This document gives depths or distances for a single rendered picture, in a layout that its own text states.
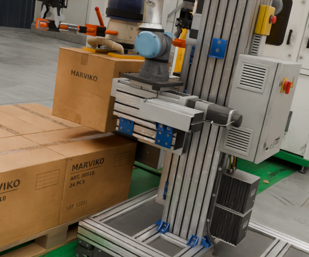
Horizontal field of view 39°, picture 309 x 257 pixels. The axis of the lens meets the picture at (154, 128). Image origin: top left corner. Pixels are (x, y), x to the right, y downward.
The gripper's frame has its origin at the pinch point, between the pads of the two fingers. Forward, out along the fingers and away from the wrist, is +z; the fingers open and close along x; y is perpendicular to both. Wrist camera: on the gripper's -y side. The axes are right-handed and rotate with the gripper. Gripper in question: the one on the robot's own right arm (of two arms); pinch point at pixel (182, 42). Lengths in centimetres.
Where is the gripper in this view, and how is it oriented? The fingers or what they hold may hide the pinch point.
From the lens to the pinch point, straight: 276.4
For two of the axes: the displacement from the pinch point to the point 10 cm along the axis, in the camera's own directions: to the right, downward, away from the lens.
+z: -1.7, 9.5, 2.5
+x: 8.4, 2.8, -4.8
